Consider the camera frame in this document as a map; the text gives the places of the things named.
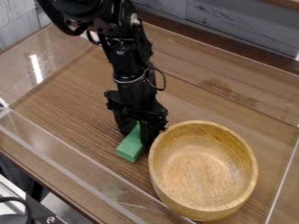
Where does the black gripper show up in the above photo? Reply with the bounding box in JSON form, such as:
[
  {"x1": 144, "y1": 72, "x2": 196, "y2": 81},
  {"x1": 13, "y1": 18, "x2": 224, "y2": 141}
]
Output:
[{"x1": 104, "y1": 73, "x2": 168, "y2": 148}]

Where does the green rectangular block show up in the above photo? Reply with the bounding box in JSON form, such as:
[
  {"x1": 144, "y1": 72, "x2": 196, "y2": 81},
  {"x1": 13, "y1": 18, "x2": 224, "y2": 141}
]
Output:
[{"x1": 116, "y1": 123, "x2": 144, "y2": 163}]

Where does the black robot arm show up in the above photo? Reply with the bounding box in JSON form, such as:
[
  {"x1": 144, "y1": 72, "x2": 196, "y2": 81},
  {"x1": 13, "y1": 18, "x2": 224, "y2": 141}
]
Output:
[{"x1": 37, "y1": 0, "x2": 168, "y2": 146}]

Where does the brown wooden bowl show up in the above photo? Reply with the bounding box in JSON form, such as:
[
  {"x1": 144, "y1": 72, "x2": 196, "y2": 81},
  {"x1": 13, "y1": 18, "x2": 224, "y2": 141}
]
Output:
[{"x1": 148, "y1": 120, "x2": 257, "y2": 221}]

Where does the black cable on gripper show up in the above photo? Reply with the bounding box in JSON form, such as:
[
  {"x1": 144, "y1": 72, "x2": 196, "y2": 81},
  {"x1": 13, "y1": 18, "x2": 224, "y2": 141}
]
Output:
[{"x1": 144, "y1": 65, "x2": 166, "y2": 92}]

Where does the clear acrylic tray wall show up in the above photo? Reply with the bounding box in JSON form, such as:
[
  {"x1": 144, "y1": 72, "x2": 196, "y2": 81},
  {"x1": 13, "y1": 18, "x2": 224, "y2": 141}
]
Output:
[{"x1": 0, "y1": 99, "x2": 194, "y2": 224}]

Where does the black metal mount plate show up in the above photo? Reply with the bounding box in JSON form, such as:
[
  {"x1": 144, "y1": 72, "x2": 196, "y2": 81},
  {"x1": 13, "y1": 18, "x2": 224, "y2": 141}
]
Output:
[{"x1": 25, "y1": 195, "x2": 68, "y2": 224}]

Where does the black cable lower left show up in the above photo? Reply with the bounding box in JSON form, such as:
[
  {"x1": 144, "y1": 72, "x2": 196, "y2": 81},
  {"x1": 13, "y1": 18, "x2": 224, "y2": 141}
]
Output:
[{"x1": 0, "y1": 194, "x2": 33, "y2": 224}]

